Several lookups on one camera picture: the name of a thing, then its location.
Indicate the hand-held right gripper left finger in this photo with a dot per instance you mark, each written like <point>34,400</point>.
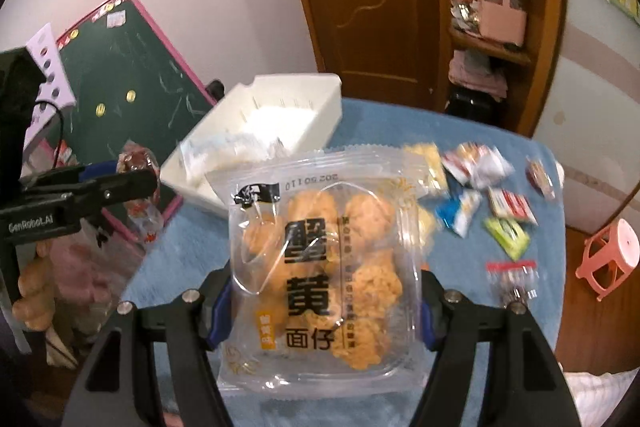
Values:
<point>218,312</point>

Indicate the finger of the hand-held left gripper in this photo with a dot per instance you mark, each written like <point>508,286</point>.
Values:
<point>100,170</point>
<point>125,187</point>

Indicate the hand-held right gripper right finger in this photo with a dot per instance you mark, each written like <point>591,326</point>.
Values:
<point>429,322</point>

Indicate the red clear snack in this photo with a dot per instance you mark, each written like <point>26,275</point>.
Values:
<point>137,159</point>

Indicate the clear orange noodle snack packet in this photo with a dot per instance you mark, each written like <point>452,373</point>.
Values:
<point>320,257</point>

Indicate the clear pale rice cracker packet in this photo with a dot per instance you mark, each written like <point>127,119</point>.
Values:
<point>427,167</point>

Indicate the dark red snack packet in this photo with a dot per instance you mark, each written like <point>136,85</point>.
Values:
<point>540,177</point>

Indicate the white chair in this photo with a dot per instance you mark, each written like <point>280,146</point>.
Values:
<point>300,102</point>

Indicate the blue embossed tablecloth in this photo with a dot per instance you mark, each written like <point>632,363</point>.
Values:
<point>190,247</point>

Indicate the pink soft cloth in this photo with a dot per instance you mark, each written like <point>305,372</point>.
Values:
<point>90,272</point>

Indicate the clear packet with red strip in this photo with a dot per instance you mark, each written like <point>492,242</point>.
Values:
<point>515,282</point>

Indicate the pale yellow snack packet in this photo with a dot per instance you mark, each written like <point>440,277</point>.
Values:
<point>427,227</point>

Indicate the green snack packet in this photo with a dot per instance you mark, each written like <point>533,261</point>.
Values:
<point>505,234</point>

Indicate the blue white snack packet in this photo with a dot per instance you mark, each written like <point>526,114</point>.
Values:
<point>457,209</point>

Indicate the white perforated panel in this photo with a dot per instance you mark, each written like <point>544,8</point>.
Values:
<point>50,57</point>

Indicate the small red white snack packet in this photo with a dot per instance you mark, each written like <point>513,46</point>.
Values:
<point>510,204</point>

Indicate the large red white snack packet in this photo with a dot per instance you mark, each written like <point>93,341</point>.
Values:
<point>475,164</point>

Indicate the white quilt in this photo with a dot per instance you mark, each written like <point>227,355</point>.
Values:
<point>605,399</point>

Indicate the pink plastic stool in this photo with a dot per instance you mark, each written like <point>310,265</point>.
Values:
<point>612,259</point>

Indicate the black glossy bag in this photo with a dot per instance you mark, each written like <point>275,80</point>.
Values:
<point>470,107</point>

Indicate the folded pink clothes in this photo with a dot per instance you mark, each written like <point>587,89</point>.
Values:
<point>475,74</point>

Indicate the brown wooden door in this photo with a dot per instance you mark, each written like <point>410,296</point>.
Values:
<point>360,7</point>

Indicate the shiny crumpled wrappers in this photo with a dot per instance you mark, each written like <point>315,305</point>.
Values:
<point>465,14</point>

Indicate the pink bag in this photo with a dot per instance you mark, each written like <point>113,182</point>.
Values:
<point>502,17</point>

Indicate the wooden shelf cabinet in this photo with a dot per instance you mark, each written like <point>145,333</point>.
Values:
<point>550,32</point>

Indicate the green chalkboard with pink frame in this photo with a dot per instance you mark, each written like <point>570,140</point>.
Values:
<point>140,72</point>

